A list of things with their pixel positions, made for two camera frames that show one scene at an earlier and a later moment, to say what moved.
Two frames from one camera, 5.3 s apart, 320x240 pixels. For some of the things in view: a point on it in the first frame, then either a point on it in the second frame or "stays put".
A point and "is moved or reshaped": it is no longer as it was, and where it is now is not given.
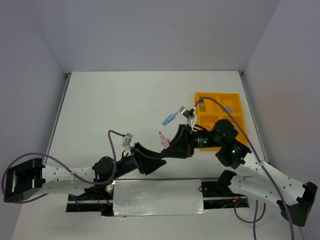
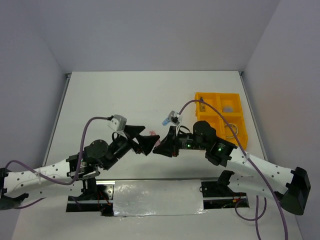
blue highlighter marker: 169,119 stays put
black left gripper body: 126,165 -> 119,147
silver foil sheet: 143,197 stays put
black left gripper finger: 138,146 -> 133,131
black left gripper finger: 146,163 -> 146,143
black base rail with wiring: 99,201 stays put
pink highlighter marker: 164,142 is moved or reshaped
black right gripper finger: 182,138 -> 171,138
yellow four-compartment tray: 211,107 stays put
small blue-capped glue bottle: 201,105 stays put
